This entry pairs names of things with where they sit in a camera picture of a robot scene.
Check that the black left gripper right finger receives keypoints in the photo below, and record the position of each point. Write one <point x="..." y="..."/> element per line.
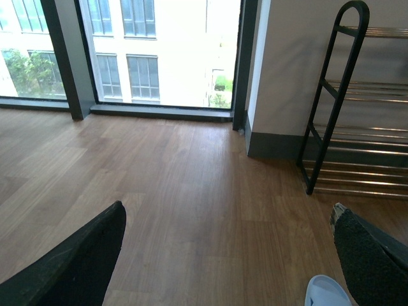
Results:
<point x="374" y="264"/>

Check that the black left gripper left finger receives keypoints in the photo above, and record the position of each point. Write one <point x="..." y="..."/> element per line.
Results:
<point x="75" y="272"/>

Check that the black metal shoe rack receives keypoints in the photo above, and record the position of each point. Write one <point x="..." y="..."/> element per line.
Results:
<point x="355" y="140"/>

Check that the light blue slide slipper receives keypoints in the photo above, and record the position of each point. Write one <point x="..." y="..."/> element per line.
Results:
<point x="323" y="290"/>

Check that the large glass window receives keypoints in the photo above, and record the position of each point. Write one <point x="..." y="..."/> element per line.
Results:
<point x="167" y="59"/>

